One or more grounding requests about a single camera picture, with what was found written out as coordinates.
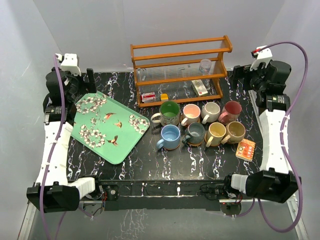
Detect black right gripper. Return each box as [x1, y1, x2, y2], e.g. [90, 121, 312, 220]
[228, 61, 270, 93]

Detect maroon speckled mug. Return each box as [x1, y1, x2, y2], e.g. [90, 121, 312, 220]
[218, 101, 242, 125]

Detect white speckled mug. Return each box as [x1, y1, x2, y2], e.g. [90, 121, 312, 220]
[201, 102, 221, 125]

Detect beige brown mug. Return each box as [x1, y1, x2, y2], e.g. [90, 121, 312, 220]
[221, 121, 246, 144]

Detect pink mug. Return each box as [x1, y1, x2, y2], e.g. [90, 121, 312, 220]
[180, 104, 201, 127]

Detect yellow mug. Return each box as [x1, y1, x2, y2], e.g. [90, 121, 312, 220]
[204, 122, 226, 148]

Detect grey blue mug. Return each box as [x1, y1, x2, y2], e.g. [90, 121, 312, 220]
[182, 122, 205, 145]

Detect green floral mug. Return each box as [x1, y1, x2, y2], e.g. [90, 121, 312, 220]
[150, 101, 181, 126]

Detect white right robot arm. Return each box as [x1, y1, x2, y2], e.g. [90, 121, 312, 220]
[222, 60, 302, 203]

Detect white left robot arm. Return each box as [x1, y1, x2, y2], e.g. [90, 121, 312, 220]
[26, 68, 104, 213]

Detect woven rattan coaster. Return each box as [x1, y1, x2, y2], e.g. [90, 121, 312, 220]
[163, 144, 180, 151]
[187, 140, 204, 147]

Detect green white flat box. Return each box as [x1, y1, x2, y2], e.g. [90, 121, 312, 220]
[191, 79, 208, 97]

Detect green floral serving tray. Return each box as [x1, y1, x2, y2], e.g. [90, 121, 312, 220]
[71, 91, 150, 165]

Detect red white small box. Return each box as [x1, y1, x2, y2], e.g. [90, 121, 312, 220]
[140, 92, 157, 103]

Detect orange wooden rack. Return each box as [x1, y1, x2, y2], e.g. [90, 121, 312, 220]
[130, 35, 233, 108]

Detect yellow small block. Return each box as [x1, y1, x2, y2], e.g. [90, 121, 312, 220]
[160, 93, 169, 102]

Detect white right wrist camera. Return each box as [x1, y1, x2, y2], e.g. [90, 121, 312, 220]
[250, 45, 273, 71]

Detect aluminium table frame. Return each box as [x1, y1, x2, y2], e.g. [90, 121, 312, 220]
[18, 69, 310, 240]

